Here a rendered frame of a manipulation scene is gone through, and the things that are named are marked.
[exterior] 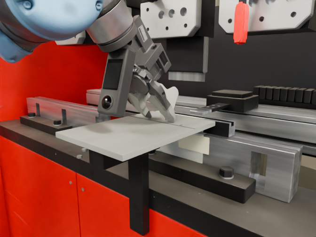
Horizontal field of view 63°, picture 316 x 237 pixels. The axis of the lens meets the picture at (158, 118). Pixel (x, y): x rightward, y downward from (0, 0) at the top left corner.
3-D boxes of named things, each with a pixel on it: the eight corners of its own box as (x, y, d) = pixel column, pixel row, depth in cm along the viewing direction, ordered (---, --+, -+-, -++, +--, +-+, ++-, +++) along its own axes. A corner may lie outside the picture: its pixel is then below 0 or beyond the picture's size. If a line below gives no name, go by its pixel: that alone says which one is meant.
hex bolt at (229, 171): (216, 176, 51) (217, 168, 50) (223, 171, 53) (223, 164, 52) (229, 180, 49) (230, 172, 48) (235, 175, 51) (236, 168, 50)
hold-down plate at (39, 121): (20, 123, 106) (19, 116, 105) (33, 121, 110) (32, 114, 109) (58, 137, 87) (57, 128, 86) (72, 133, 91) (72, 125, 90)
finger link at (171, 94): (193, 104, 54) (168, 71, 49) (181, 126, 51) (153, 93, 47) (183, 105, 56) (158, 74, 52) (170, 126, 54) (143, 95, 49)
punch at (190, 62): (166, 80, 62) (166, 38, 60) (171, 79, 64) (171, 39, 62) (202, 82, 56) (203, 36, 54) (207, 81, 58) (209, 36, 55)
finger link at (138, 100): (161, 102, 60) (152, 74, 53) (148, 122, 57) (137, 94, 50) (149, 98, 61) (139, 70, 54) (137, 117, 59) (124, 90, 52)
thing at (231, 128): (155, 122, 66) (155, 111, 66) (162, 120, 69) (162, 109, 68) (228, 137, 54) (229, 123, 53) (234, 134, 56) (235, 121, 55)
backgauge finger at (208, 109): (176, 115, 68) (176, 96, 66) (222, 103, 87) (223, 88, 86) (217, 122, 60) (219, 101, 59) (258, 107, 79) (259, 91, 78)
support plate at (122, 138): (55, 137, 47) (55, 131, 47) (152, 114, 66) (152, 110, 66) (122, 161, 35) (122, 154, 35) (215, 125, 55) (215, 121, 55)
